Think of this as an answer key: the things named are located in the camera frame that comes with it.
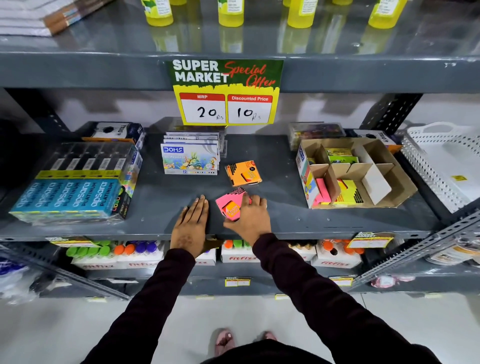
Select person's right hand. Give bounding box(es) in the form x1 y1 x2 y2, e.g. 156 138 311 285
223 192 272 247

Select person's left hand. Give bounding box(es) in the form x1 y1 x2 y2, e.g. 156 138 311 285
170 194 223 260

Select pink sticky note pack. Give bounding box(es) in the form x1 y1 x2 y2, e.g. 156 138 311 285
313 178 332 206
215 187 252 222

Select person's left forearm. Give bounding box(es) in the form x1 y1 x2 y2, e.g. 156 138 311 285
82 247 196 364

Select person's right forearm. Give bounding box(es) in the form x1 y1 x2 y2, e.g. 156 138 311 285
251 232 444 364

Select orange sticky note pack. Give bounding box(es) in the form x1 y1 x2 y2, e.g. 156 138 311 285
224 160 263 187

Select stack of crayon boxes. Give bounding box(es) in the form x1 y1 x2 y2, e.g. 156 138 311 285
161 129 226 176

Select black neon marker box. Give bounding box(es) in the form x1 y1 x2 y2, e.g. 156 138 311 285
111 150 144 221

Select row of white bottle boxes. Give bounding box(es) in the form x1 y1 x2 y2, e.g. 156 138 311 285
65 239 365 271

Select person's left foot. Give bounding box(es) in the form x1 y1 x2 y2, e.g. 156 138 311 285
213 328 237 357

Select black and white box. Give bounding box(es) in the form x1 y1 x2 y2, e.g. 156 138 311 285
352 129 403 155
82 121 146 151

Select yellow shelf price label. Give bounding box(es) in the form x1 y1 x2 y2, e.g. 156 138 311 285
346 231 395 250
46 236 99 248

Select pack of black markers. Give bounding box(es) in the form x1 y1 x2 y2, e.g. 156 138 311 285
35 141 138 181

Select pack of blue pencil boxes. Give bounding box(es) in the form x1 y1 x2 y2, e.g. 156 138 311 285
8 178 122 225

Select person's dark clothing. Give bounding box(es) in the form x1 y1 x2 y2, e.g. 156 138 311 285
200 338 332 364

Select clear pack of colourful items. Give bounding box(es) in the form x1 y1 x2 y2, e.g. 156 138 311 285
287 121 346 151

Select green and yellow price sign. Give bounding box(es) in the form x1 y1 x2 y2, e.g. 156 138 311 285
167 59 284 127

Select yellow green sticky note pack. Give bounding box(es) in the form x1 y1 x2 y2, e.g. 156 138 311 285
325 148 359 164

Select cardboard display box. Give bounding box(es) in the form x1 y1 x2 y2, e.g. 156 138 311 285
295 136 418 210

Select grey metal shelf rack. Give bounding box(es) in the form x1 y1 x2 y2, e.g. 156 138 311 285
0 0 480 301

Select pink wrapped item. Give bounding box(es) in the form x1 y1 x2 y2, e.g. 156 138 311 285
370 275 416 289

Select clear plastic bags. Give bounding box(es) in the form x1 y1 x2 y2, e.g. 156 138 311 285
0 258 43 305

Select white perforated plastic basket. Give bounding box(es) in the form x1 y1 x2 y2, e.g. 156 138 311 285
400 121 480 214

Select row of yellow bottles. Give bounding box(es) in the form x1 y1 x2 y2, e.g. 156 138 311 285
141 0 408 30

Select tape roll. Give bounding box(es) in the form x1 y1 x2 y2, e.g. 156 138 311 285
425 239 480 266

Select stack of white packets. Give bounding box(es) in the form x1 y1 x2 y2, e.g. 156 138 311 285
0 0 114 37

